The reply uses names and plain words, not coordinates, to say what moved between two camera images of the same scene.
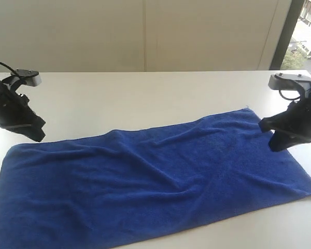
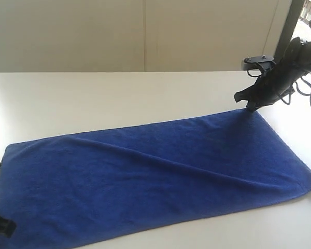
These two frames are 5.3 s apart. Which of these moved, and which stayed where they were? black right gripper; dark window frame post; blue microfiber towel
Moved: black right gripper
Stayed: dark window frame post; blue microfiber towel
